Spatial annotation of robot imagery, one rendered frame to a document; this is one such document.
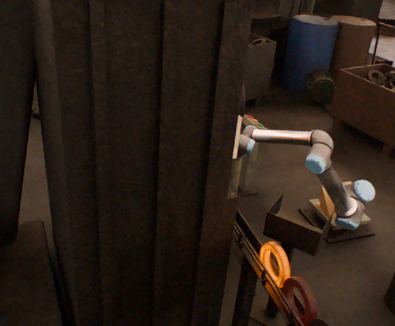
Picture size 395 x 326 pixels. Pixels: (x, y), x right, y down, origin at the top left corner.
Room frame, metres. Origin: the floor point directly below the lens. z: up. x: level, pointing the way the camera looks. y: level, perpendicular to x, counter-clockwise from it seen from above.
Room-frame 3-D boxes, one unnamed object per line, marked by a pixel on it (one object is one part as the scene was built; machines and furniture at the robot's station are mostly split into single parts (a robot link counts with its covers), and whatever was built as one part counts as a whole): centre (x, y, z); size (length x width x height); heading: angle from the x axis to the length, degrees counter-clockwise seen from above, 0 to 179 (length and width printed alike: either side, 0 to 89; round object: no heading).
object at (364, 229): (2.57, -1.04, 0.04); 0.40 x 0.40 x 0.08; 22
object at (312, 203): (2.57, -1.04, 0.10); 0.32 x 0.32 x 0.04; 22
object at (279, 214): (1.66, -0.50, 0.36); 0.26 x 0.20 x 0.72; 62
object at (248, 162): (2.91, -0.37, 0.31); 0.24 x 0.16 x 0.62; 27
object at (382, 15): (9.92, -3.56, 0.16); 1.20 x 0.82 x 0.32; 17
